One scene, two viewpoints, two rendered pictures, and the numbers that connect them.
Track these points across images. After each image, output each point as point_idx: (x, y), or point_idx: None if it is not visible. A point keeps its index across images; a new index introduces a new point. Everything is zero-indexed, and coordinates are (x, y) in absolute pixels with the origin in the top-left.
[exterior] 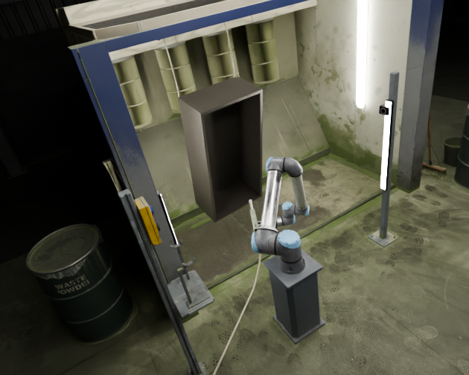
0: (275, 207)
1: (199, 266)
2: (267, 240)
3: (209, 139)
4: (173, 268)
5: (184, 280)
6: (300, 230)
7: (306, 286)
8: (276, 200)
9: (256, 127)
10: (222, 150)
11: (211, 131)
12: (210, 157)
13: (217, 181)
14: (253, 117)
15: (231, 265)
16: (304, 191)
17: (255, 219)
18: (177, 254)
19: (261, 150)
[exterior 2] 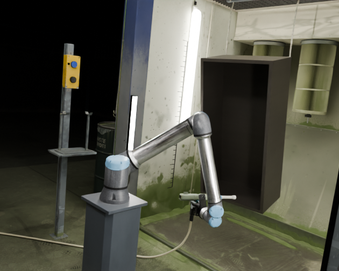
0: (152, 144)
1: (173, 225)
2: None
3: (246, 115)
4: None
5: (84, 149)
6: None
7: (94, 220)
8: (159, 140)
9: (273, 115)
10: (260, 139)
11: (250, 107)
12: (244, 137)
13: (247, 174)
14: (276, 103)
15: (179, 241)
16: (208, 171)
17: (197, 194)
18: None
19: (266, 144)
